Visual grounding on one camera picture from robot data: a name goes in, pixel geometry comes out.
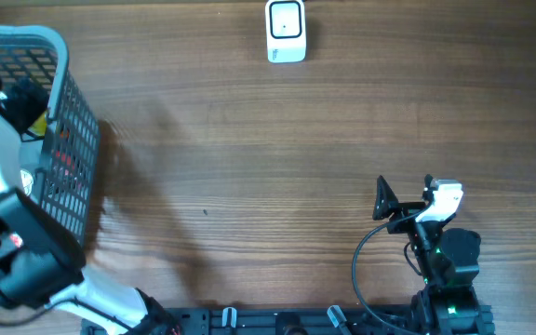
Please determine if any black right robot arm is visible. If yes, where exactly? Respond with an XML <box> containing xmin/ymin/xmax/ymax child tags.
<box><xmin>372</xmin><ymin>175</ymin><xmax>488</xmax><ymax>334</ymax></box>

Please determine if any grey plastic mesh basket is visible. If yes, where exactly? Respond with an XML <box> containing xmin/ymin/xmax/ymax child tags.
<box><xmin>0</xmin><ymin>25</ymin><xmax>101</xmax><ymax>244</ymax></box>

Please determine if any white barcode scanner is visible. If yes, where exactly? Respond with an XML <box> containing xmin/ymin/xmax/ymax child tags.
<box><xmin>264</xmin><ymin>0</ymin><xmax>307</xmax><ymax>63</ymax></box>

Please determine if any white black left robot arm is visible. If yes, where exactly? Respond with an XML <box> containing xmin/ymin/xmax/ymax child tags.
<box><xmin>0</xmin><ymin>78</ymin><xmax>181</xmax><ymax>334</ymax></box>

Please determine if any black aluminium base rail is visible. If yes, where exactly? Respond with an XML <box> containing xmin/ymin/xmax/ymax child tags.
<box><xmin>80</xmin><ymin>304</ymin><xmax>496</xmax><ymax>335</ymax></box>

